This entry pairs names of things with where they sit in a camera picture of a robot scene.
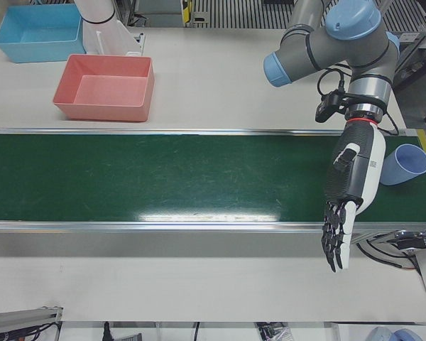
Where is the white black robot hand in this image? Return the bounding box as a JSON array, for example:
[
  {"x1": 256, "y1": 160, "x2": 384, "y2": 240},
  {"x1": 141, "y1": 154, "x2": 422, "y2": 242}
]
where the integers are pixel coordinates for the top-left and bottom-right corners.
[{"x1": 319, "y1": 119, "x2": 387, "y2": 274}]

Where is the blue plastic cup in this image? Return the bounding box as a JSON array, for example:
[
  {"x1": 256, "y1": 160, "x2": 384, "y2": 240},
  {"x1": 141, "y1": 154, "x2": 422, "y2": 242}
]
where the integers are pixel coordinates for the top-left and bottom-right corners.
[{"x1": 379, "y1": 144, "x2": 426, "y2": 186}]

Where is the pink plastic box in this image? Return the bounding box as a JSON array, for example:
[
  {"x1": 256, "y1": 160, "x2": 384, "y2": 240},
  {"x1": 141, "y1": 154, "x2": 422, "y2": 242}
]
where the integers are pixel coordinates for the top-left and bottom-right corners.
[{"x1": 52, "y1": 53, "x2": 155, "y2": 124}]

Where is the blue plastic box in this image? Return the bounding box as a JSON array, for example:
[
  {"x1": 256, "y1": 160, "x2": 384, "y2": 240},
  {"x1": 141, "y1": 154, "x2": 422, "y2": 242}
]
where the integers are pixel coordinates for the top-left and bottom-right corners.
[{"x1": 0, "y1": 3, "x2": 83, "y2": 64}]

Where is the conveyor driver board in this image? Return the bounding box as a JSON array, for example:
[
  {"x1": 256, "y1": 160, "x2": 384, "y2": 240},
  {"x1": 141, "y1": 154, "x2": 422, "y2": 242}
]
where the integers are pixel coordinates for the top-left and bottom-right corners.
[{"x1": 393, "y1": 229, "x2": 426, "y2": 249}]

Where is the pale blue cap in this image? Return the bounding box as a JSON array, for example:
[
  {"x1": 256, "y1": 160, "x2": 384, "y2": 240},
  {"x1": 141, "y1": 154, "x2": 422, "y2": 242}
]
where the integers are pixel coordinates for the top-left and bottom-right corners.
[{"x1": 368, "y1": 326, "x2": 395, "y2": 341}]

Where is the metal roller rack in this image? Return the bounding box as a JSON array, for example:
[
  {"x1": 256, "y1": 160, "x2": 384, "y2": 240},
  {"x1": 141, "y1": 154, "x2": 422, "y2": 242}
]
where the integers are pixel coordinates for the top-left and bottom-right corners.
[{"x1": 193, "y1": 0, "x2": 295, "y2": 28}]

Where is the green belt conveyor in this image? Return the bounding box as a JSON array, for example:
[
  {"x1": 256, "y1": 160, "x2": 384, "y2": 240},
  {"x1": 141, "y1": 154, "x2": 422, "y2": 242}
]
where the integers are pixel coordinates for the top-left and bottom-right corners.
[{"x1": 0, "y1": 127, "x2": 426, "y2": 257}]

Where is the yellow plastic part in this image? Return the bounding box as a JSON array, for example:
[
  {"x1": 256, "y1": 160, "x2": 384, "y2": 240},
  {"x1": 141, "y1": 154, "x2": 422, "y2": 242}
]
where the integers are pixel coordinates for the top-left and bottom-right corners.
[{"x1": 180, "y1": 0, "x2": 195, "y2": 23}]

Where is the white column stand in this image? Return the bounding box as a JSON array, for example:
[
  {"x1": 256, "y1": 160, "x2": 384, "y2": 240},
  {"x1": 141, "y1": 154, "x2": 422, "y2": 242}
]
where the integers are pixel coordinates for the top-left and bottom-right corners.
[{"x1": 73, "y1": 0, "x2": 145, "y2": 57}]

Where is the aluminium extrusion bar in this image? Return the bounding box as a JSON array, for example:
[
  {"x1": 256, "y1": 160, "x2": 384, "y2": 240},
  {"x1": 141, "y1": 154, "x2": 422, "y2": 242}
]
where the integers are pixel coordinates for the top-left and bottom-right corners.
[{"x1": 0, "y1": 305, "x2": 64, "y2": 341}]

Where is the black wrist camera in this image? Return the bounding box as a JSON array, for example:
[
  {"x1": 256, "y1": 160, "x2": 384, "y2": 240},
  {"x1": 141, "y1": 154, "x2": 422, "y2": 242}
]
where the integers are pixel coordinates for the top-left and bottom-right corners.
[{"x1": 315, "y1": 90, "x2": 346, "y2": 124}]

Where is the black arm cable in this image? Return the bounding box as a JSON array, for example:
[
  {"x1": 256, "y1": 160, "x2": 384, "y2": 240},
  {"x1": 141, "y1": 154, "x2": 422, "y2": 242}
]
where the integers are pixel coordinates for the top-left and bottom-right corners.
[{"x1": 317, "y1": 66, "x2": 400, "y2": 136}]

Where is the grey cable bundle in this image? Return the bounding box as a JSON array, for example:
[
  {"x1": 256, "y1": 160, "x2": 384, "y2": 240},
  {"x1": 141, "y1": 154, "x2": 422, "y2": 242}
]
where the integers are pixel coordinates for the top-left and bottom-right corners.
[{"x1": 354, "y1": 232, "x2": 422, "y2": 273}]

